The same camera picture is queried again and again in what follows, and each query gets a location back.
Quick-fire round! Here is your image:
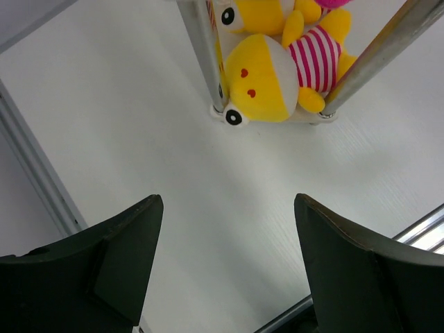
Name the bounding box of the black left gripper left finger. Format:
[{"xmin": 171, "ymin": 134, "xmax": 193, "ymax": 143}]
[{"xmin": 1, "ymin": 195, "xmax": 164, "ymax": 332}]

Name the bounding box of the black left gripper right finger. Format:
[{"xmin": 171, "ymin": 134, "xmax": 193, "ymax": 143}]
[{"xmin": 293, "ymin": 193, "xmax": 444, "ymax": 333}]

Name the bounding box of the yellow plush toy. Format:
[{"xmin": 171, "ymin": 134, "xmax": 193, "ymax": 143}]
[
  {"xmin": 219, "ymin": 0, "xmax": 329, "ymax": 36},
  {"xmin": 218, "ymin": 8, "xmax": 356, "ymax": 128}
]

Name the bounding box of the white two-tier shelf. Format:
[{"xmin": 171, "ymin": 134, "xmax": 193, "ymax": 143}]
[{"xmin": 178, "ymin": 1, "xmax": 443, "ymax": 128}]

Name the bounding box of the white pink plush front-left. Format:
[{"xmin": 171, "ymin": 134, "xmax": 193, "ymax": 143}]
[{"xmin": 315, "ymin": 0, "xmax": 352, "ymax": 10}]

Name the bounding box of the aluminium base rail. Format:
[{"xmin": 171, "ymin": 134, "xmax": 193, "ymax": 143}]
[{"xmin": 255, "ymin": 204, "xmax": 444, "ymax": 333}]

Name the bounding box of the aluminium side frame rail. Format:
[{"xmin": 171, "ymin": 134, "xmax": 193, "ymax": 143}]
[{"xmin": 1, "ymin": 84, "xmax": 88, "ymax": 237}]

